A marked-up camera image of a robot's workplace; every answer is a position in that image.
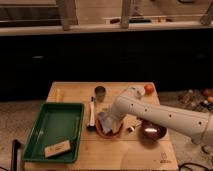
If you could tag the orange fruit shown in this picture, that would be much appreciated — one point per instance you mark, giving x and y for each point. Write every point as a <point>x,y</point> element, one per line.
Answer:
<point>149,89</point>

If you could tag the green metal cup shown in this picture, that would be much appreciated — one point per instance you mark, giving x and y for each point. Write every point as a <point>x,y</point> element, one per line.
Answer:
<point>100,93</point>

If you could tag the wooden block in tray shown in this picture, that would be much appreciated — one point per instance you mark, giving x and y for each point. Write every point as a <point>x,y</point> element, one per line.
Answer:
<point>57,149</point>

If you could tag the grey-blue towel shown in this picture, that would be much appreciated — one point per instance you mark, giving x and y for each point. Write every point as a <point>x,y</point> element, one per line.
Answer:
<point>106,122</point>

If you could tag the green plastic tray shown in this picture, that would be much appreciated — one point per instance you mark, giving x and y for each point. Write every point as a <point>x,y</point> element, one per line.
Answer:
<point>55,123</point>

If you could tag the small metal clip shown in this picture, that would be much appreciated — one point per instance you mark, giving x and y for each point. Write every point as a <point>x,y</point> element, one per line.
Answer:
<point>132,128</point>

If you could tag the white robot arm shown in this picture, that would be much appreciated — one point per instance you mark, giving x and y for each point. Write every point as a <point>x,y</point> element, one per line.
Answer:
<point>196,125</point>

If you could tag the dark red bowl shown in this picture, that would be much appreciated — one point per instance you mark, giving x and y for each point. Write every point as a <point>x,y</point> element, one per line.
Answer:
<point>153,131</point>

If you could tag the black chair back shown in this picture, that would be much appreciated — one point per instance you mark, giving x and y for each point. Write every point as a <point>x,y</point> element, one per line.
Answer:
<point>16,146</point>

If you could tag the white-handled brush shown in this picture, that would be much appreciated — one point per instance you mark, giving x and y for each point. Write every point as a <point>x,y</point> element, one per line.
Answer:
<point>91,124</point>

